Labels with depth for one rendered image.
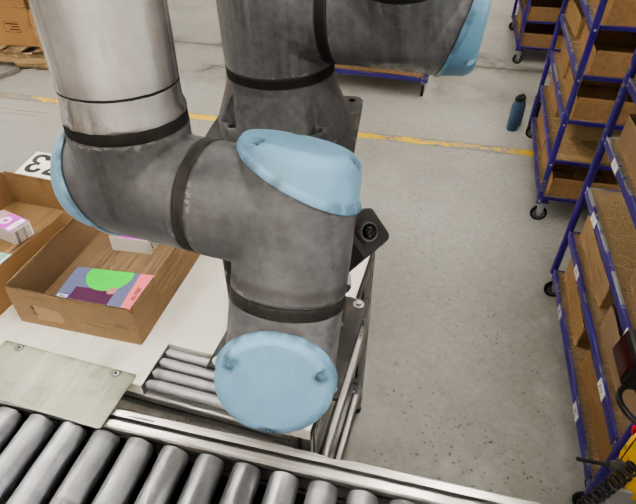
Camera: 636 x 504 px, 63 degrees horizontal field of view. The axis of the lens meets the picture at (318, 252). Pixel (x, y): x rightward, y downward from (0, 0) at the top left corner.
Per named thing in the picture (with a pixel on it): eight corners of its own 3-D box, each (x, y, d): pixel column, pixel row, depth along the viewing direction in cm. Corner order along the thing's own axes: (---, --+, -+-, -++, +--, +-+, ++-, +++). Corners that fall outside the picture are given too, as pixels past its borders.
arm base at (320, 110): (239, 94, 86) (231, 32, 79) (353, 99, 84) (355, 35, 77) (203, 153, 72) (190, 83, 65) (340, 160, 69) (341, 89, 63)
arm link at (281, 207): (183, 127, 35) (178, 297, 39) (349, 154, 31) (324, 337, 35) (247, 121, 43) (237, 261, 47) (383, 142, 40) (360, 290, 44)
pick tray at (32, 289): (215, 232, 133) (210, 199, 126) (142, 346, 104) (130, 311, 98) (115, 216, 138) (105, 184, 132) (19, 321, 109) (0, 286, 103)
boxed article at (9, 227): (9, 223, 135) (2, 209, 132) (35, 234, 131) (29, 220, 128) (-10, 235, 131) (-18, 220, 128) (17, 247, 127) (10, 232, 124)
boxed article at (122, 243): (123, 237, 130) (119, 222, 128) (161, 241, 129) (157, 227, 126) (113, 250, 126) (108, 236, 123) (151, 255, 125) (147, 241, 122)
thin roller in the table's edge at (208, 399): (290, 413, 92) (150, 376, 99) (286, 422, 91) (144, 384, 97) (290, 419, 94) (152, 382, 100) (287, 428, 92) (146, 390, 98)
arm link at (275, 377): (346, 339, 35) (328, 458, 39) (346, 273, 47) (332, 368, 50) (210, 321, 36) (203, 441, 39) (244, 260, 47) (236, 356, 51)
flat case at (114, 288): (78, 270, 119) (76, 265, 118) (157, 280, 116) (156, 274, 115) (45, 313, 108) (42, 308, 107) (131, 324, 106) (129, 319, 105)
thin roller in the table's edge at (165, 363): (299, 389, 96) (163, 355, 102) (295, 398, 95) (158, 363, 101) (299, 396, 97) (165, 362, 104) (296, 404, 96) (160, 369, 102)
